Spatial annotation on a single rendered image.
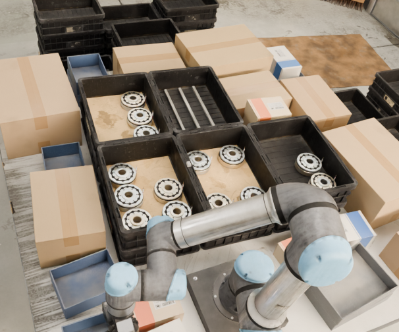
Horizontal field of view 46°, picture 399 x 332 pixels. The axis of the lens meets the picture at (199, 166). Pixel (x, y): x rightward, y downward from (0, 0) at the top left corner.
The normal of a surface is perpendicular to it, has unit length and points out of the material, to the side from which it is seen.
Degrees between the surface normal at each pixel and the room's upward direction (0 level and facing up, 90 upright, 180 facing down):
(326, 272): 86
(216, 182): 0
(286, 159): 0
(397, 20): 90
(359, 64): 0
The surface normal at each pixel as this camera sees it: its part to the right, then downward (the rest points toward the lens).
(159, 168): 0.14, -0.67
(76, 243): 0.29, 0.73
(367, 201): -0.88, 0.25
